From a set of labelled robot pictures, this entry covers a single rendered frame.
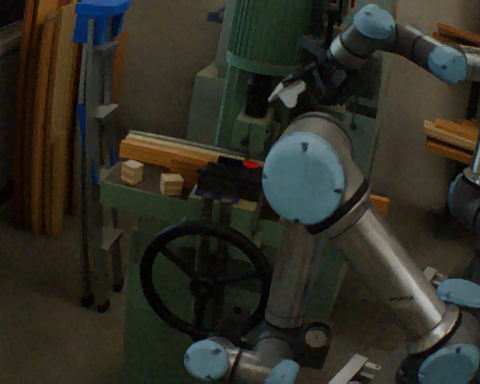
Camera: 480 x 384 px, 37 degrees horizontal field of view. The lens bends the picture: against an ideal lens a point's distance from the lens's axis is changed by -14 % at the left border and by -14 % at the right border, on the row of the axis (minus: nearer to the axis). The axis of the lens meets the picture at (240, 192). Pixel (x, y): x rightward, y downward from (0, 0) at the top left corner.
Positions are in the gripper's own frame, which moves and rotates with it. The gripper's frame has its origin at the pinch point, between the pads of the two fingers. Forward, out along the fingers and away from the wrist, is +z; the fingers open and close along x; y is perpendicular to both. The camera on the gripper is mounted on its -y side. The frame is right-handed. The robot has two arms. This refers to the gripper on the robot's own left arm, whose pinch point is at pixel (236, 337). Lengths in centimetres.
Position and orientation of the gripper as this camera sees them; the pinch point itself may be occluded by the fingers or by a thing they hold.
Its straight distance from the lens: 167.2
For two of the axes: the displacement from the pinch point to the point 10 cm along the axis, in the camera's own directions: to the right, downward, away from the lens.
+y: -2.7, 9.6, -0.6
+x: 9.5, 2.6, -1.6
